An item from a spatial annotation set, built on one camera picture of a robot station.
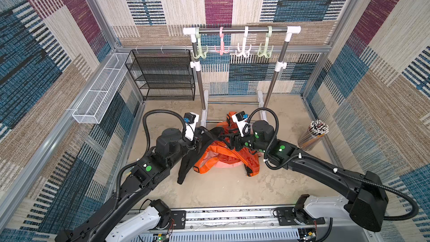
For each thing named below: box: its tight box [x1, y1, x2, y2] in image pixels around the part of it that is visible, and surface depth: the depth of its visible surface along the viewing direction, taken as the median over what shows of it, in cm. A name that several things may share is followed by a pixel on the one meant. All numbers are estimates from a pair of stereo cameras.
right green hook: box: [256, 25, 274, 59], surface depth 74 cm
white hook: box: [235, 26, 252, 58], surface depth 75 cm
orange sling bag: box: [193, 111, 261, 177], surface depth 87 cm
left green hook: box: [192, 26, 209, 59], surface depth 75 cm
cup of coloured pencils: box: [297, 119, 330, 152], surface depth 85 cm
